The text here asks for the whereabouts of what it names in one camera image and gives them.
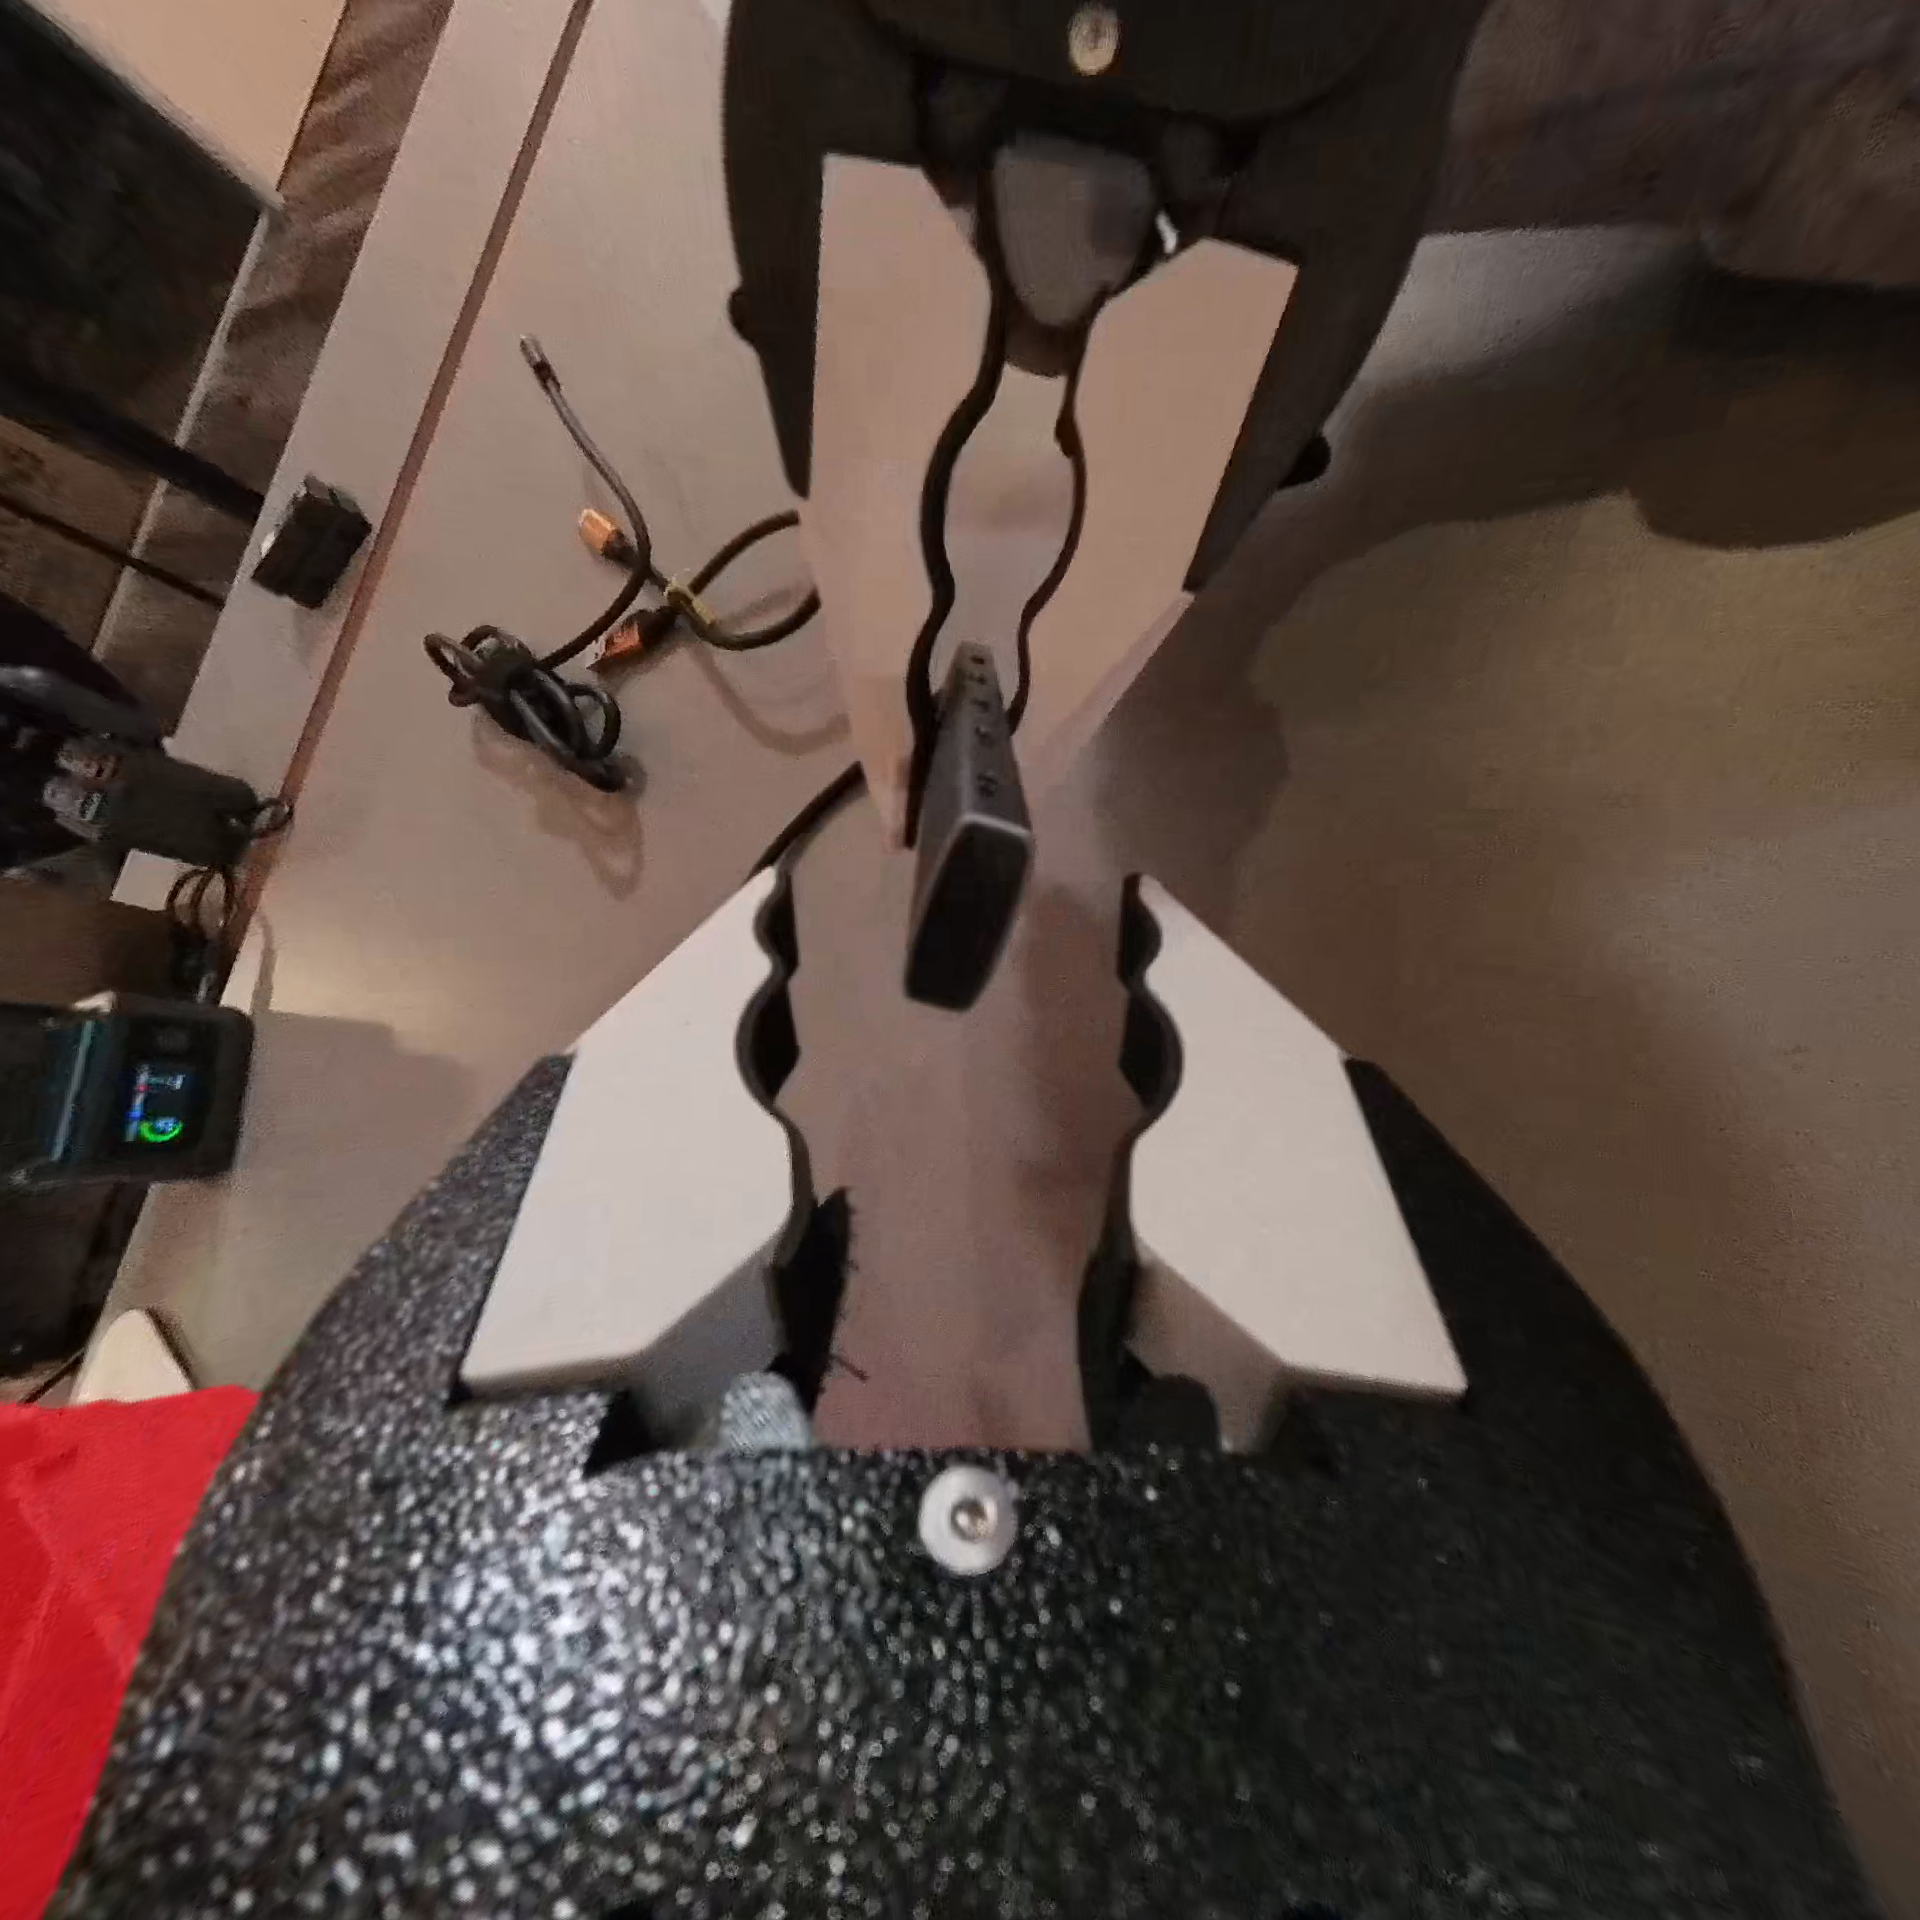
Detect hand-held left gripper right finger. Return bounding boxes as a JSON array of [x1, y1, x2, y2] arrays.
[[1079, 874, 1469, 1452]]

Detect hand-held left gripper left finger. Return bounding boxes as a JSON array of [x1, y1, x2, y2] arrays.
[[457, 865, 854, 1452]]

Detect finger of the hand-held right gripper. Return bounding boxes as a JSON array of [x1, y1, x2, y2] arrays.
[[805, 151, 1007, 849], [1012, 246, 1304, 783]]

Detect black cable orange plug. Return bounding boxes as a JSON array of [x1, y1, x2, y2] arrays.
[[519, 336, 822, 676]]

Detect grey usb hub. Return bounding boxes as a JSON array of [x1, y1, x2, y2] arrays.
[[903, 641, 1037, 1009]]

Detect red plastic bin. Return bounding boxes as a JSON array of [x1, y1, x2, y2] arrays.
[[0, 1384, 267, 1920]]

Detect person's right forearm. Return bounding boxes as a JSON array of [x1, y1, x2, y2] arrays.
[[1432, 0, 1920, 292]]

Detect black multi-port charger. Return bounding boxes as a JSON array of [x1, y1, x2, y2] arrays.
[[34, 734, 294, 874]]

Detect black power station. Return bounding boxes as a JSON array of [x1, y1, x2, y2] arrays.
[[0, 994, 255, 1195]]

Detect small black box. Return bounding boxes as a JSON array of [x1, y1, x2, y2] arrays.
[[255, 476, 371, 610]]

